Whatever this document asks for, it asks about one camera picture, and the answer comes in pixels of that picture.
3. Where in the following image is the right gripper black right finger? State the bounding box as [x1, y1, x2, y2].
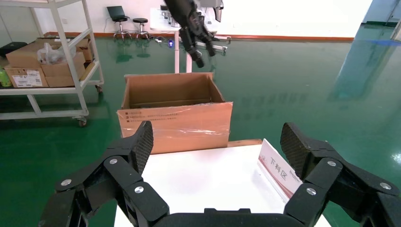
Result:
[279, 122, 401, 227]

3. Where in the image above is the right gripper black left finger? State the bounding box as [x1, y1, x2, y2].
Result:
[38, 120, 170, 227]

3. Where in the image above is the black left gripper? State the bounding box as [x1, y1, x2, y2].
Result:
[163, 0, 220, 69]

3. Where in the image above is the large open cardboard box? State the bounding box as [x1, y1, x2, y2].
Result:
[116, 72, 234, 155]

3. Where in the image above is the small dark-brown cardboard box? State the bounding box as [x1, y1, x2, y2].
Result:
[75, 37, 94, 62]

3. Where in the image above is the low plain cardboard box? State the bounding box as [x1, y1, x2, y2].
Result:
[44, 64, 86, 87]

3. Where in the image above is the medium plain cardboard box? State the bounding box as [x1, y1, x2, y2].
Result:
[41, 52, 86, 77]

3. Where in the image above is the cardboard box with white label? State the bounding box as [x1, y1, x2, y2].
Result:
[4, 66, 49, 88]

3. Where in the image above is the big plain cardboard box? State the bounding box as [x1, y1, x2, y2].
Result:
[5, 42, 43, 68]

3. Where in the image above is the power strip with blue light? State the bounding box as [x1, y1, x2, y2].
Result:
[155, 37, 175, 48]

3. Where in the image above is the white desk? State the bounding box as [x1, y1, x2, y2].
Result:
[149, 8, 231, 73]

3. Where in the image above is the black hanging device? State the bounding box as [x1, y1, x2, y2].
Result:
[210, 0, 224, 23]

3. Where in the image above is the white red sign card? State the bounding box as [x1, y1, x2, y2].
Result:
[257, 138, 303, 203]

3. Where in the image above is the black round stool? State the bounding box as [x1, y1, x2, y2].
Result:
[132, 17, 150, 40]
[112, 17, 131, 40]

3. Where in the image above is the black laptop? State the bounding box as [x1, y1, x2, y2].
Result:
[106, 5, 127, 20]

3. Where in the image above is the brown wooden board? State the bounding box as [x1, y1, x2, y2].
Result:
[227, 139, 262, 148]

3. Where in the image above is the white wheeled shelf cart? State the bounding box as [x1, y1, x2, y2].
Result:
[0, 0, 105, 128]

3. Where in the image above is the white plastic bag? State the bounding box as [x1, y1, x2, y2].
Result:
[37, 42, 78, 65]

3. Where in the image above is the green bottle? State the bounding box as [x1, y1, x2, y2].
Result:
[0, 67, 12, 87]

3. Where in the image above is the black bag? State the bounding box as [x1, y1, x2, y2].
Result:
[0, 41, 28, 58]

